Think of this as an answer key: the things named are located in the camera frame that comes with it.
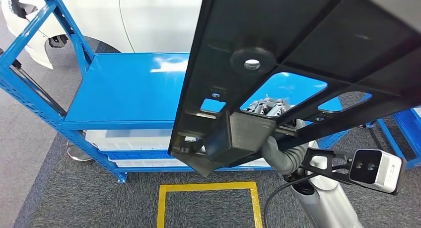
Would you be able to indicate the white car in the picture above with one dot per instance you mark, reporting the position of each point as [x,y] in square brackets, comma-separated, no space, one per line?
[158,19]

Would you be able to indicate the black shelf strut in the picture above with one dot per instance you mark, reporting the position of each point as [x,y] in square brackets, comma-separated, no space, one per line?
[36,85]

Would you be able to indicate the blue metal shelf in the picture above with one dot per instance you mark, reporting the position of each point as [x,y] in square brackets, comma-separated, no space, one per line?
[131,88]

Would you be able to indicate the silver stanchion base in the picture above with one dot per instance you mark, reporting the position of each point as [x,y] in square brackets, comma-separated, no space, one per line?
[77,154]

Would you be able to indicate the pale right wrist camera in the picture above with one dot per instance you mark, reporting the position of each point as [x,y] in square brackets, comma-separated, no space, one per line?
[381,170]

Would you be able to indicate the black plastic frame part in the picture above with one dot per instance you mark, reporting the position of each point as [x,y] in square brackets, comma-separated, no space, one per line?
[230,22]

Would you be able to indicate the blue metal rack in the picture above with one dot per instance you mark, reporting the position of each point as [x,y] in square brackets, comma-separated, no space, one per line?
[407,127]

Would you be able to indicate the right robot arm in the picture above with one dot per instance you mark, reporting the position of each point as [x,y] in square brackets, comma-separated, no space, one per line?
[325,206]

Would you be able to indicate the black camera bracket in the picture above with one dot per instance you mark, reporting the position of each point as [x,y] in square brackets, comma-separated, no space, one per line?
[304,164]

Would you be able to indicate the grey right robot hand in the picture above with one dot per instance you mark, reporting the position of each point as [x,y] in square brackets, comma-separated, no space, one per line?
[273,154]

